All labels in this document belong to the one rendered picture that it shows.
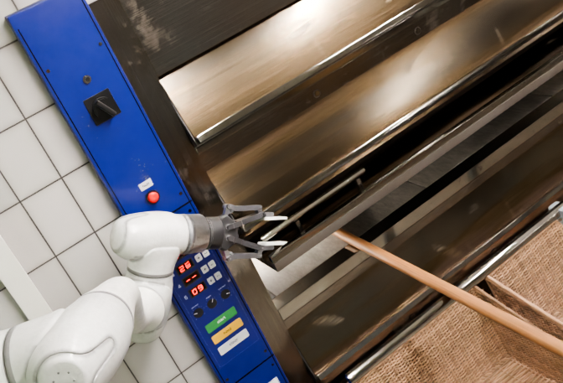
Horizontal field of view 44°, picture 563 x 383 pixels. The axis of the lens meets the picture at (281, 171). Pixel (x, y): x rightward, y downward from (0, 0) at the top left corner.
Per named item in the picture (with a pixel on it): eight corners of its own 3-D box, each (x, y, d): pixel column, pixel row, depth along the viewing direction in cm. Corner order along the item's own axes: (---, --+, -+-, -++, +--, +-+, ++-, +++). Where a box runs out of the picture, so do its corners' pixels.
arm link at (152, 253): (172, 204, 157) (163, 259, 159) (106, 205, 147) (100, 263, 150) (194, 219, 148) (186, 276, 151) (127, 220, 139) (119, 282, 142)
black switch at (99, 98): (96, 126, 151) (71, 82, 146) (121, 111, 153) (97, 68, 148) (100, 128, 148) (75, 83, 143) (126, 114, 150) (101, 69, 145)
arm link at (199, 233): (170, 253, 157) (193, 251, 161) (189, 256, 150) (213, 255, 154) (170, 213, 157) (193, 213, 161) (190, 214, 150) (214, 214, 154)
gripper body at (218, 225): (193, 214, 160) (227, 213, 166) (193, 251, 160) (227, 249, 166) (210, 214, 154) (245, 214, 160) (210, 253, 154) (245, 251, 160)
